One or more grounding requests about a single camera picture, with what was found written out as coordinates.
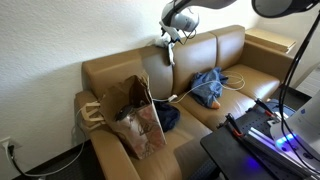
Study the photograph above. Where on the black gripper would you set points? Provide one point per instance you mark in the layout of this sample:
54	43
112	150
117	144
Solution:
175	40

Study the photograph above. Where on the white sock grey toe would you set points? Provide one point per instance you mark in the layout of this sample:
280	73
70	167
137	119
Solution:
162	41

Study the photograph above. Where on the white robot base blue lights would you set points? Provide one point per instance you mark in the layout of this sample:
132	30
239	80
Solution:
303	130

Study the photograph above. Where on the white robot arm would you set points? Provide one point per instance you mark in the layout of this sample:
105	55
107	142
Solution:
183	18

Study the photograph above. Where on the brown leather sofa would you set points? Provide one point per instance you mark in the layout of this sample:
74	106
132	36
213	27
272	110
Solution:
133	66

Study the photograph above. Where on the blue denim garment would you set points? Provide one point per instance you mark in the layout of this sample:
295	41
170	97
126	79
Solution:
208	86

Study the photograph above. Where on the white charger adapter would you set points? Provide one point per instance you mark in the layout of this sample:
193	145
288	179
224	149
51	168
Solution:
172	98

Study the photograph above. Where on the dark navy cloth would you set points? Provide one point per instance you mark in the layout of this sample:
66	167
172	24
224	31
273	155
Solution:
166	116

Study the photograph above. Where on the small orange item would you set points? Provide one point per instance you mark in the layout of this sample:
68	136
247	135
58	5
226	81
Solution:
216	105

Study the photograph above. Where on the black object inside bag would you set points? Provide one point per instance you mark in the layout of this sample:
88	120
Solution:
122	112

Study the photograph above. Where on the brown paper bag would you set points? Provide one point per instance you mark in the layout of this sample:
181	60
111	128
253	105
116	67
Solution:
140	130

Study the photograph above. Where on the wooden side table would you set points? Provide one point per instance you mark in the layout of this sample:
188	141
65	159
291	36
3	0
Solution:
271	39

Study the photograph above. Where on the black red clamp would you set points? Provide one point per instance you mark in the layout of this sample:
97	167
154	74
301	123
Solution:
265	106
233	126

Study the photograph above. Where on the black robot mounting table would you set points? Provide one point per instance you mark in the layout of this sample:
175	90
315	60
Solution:
226	153

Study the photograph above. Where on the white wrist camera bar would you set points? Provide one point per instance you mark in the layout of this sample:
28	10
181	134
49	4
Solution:
169	30

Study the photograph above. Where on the white wall heater unit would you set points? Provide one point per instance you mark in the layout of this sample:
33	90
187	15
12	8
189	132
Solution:
310	83

